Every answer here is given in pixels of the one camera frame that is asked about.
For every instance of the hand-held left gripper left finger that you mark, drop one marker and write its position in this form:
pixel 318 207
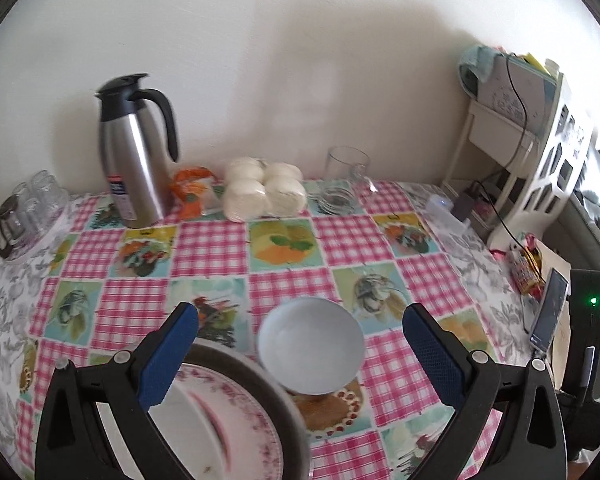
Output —
pixel 167 355

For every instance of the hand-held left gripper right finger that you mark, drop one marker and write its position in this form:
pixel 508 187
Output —
pixel 432 355

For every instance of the pink floral round plate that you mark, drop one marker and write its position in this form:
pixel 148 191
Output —
pixel 252 410

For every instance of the light blue bowl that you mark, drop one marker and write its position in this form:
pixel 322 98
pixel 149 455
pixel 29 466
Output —
pixel 310 345

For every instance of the smartphone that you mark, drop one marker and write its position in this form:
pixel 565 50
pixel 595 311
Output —
pixel 550 310

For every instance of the red yellow snack packet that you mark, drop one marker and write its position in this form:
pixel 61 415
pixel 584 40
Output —
pixel 526 272

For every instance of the white power adapter box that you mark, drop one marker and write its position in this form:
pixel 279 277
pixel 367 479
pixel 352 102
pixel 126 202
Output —
pixel 445 212

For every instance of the white storage rack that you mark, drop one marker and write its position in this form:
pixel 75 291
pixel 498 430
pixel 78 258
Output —
pixel 535 190

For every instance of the orange snack packet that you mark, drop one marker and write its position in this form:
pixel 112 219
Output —
pixel 192 192

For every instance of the white round tray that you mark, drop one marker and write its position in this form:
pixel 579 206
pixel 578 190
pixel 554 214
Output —
pixel 50 232

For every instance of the bag of white steamed buns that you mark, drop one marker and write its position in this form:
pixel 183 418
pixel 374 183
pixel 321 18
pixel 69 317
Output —
pixel 265 190

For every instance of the clear glass mug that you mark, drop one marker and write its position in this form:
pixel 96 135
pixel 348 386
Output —
pixel 342 180

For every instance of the stainless steel thermos jug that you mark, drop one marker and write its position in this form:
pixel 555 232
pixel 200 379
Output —
pixel 130 160

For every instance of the clear drinking glass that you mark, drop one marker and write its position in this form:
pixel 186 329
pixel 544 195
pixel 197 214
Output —
pixel 52 192
pixel 27 205

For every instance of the teal cloth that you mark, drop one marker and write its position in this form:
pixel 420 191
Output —
pixel 477 67

